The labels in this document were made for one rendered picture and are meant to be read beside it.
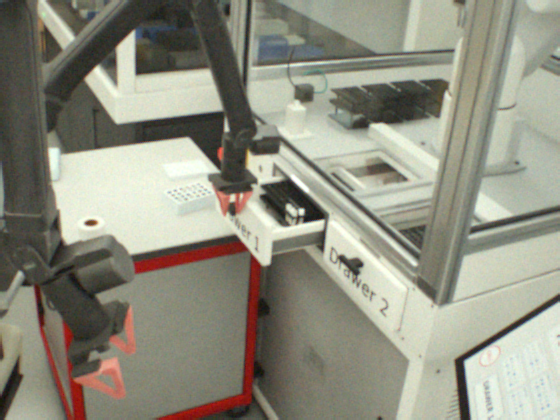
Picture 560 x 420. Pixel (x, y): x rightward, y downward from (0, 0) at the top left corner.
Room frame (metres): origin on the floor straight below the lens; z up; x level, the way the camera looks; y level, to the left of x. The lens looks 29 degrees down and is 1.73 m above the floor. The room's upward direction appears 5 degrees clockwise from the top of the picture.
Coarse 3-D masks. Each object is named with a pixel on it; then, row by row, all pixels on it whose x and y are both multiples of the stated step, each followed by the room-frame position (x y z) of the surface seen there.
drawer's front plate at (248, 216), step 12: (216, 204) 1.58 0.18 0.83; (252, 204) 1.43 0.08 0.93; (228, 216) 1.52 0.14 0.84; (240, 216) 1.46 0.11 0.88; (252, 216) 1.40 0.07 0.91; (264, 216) 1.38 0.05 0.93; (240, 228) 1.45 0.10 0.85; (252, 228) 1.40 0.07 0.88; (264, 228) 1.35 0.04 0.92; (252, 240) 1.39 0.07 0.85; (264, 240) 1.34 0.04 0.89; (252, 252) 1.39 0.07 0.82; (264, 252) 1.34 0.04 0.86; (264, 264) 1.34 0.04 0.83
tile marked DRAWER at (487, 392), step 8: (488, 376) 0.81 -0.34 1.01; (496, 376) 0.80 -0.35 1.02; (480, 384) 0.80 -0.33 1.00; (488, 384) 0.79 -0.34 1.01; (496, 384) 0.78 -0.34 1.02; (480, 392) 0.79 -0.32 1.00; (488, 392) 0.78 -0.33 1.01; (496, 392) 0.77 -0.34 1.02; (480, 400) 0.77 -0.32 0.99; (488, 400) 0.76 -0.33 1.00; (496, 400) 0.75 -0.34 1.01; (480, 408) 0.76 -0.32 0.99; (488, 408) 0.75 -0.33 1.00; (496, 408) 0.74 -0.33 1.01; (480, 416) 0.74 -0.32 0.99; (488, 416) 0.73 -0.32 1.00; (496, 416) 0.72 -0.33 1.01
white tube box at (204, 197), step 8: (192, 184) 1.75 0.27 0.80; (200, 184) 1.76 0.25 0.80; (168, 192) 1.70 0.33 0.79; (176, 192) 1.69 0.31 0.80; (192, 192) 1.70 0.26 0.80; (200, 192) 1.71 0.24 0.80; (208, 192) 1.72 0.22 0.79; (168, 200) 1.67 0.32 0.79; (176, 200) 1.65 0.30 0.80; (184, 200) 1.65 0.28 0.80; (192, 200) 1.66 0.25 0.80; (200, 200) 1.68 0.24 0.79; (208, 200) 1.69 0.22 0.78; (176, 208) 1.64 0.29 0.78; (184, 208) 1.64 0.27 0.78; (192, 208) 1.66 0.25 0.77; (200, 208) 1.68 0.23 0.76
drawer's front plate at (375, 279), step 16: (336, 224) 1.38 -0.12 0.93; (336, 240) 1.35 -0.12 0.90; (352, 240) 1.31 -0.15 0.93; (336, 256) 1.34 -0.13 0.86; (352, 256) 1.29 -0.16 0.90; (368, 256) 1.25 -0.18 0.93; (336, 272) 1.34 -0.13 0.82; (368, 272) 1.24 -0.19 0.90; (384, 272) 1.20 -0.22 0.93; (352, 288) 1.28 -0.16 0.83; (368, 288) 1.23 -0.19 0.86; (384, 288) 1.18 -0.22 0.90; (400, 288) 1.15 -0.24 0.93; (368, 304) 1.22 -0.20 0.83; (384, 304) 1.17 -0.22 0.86; (400, 304) 1.14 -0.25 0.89; (384, 320) 1.17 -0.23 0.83; (400, 320) 1.15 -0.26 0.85
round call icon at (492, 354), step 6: (498, 342) 0.87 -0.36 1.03; (486, 348) 0.87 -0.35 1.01; (492, 348) 0.86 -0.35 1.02; (498, 348) 0.86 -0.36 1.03; (480, 354) 0.87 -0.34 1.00; (486, 354) 0.86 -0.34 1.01; (492, 354) 0.85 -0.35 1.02; (498, 354) 0.84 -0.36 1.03; (480, 360) 0.86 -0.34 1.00; (486, 360) 0.85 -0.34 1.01; (492, 360) 0.84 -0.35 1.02; (498, 360) 0.83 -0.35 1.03; (480, 366) 0.84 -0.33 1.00; (486, 366) 0.83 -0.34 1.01
